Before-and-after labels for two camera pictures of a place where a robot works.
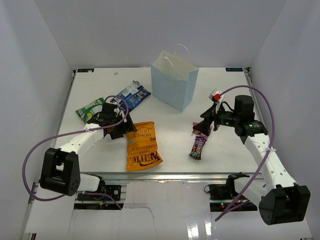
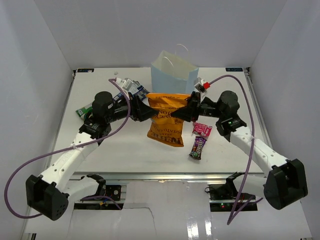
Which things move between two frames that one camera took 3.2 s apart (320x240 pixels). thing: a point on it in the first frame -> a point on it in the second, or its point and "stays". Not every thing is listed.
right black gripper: [204, 126] -> [191, 112]
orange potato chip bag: [142, 150] -> [163, 127]
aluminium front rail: [152, 177] stays
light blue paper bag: [173, 78] stays
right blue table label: [234, 69] stays
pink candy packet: [197, 132] stays
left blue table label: [85, 70] stays
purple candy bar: [198, 147] stays
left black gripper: [126, 127] -> [140, 111]
